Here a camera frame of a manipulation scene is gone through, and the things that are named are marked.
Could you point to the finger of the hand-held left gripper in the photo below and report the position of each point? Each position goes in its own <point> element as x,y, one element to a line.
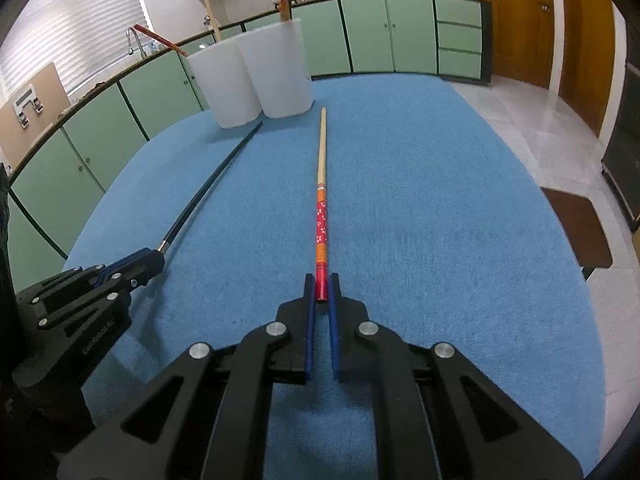
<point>135,261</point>
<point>100,296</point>

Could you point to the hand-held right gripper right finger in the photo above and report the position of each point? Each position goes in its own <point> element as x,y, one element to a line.
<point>336,340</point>

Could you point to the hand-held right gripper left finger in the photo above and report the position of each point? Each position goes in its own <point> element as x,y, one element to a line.
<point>310,330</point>

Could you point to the black chopstick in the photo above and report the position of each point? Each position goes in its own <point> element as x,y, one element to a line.
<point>210,180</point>

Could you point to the white plastic cup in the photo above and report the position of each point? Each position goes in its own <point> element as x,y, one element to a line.
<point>280,70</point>
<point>227,85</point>

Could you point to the blue table mat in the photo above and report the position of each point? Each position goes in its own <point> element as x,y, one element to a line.
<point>425,210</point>

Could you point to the cardboard sheet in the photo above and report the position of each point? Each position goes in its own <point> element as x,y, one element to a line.
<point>47,95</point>

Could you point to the metal faucet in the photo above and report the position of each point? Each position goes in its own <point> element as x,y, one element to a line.
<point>132,40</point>

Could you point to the white window blind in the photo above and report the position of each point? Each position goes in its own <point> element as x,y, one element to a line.
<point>65,25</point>

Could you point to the green base cabinets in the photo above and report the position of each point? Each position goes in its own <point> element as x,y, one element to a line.
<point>370,35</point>

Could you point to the black oven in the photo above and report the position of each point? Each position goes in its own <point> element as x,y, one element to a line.
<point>625,160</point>

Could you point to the wooden door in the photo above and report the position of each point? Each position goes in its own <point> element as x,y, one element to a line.
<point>515,20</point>
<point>585,45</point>

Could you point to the grey metal bracket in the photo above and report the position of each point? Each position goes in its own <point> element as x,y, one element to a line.
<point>26,105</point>

